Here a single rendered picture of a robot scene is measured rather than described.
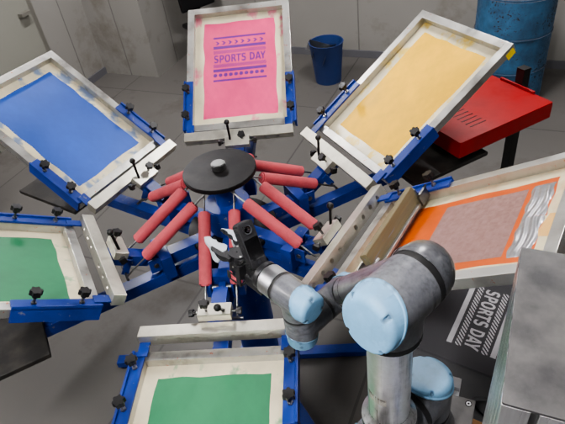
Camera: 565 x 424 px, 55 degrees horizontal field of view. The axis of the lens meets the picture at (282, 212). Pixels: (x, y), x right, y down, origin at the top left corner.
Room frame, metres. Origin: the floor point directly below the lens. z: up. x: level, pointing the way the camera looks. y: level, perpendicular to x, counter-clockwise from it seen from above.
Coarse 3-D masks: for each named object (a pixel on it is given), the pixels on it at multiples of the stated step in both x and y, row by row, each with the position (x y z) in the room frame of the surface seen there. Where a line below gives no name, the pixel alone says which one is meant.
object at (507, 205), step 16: (496, 192) 1.40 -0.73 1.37; (512, 192) 1.35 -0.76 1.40; (528, 192) 1.30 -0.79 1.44; (432, 208) 1.52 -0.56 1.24; (448, 208) 1.46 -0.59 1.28; (464, 208) 1.40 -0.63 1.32; (480, 208) 1.35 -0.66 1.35; (496, 208) 1.30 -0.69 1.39; (512, 208) 1.25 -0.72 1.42; (416, 224) 1.46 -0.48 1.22; (432, 224) 1.41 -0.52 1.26; (448, 224) 1.35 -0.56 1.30; (464, 224) 1.30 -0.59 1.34; (480, 224) 1.26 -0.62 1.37; (496, 224) 1.21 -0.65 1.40
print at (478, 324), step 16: (480, 288) 1.35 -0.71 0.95; (464, 304) 1.28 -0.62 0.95; (480, 304) 1.27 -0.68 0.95; (496, 304) 1.26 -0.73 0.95; (464, 320) 1.21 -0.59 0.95; (480, 320) 1.20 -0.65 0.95; (496, 320) 1.19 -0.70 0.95; (448, 336) 1.15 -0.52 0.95; (464, 336) 1.14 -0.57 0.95; (480, 336) 1.13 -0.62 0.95; (496, 336) 1.12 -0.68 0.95; (480, 352) 1.07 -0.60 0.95; (496, 352) 1.06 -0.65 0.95
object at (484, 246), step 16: (512, 224) 1.17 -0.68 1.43; (432, 240) 1.30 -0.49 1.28; (448, 240) 1.26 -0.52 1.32; (464, 240) 1.21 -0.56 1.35; (480, 240) 1.17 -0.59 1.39; (496, 240) 1.13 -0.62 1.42; (512, 240) 1.09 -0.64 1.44; (464, 256) 1.13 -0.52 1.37; (480, 256) 1.09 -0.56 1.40; (496, 256) 1.06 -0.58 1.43
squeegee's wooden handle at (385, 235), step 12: (408, 192) 1.56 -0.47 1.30; (396, 204) 1.50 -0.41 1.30; (408, 204) 1.51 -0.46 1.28; (396, 216) 1.44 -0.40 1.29; (408, 216) 1.47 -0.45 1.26; (384, 228) 1.38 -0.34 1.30; (396, 228) 1.41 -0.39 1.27; (372, 240) 1.33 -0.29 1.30; (384, 240) 1.34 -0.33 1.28; (372, 252) 1.28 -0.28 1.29; (384, 252) 1.31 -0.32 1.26
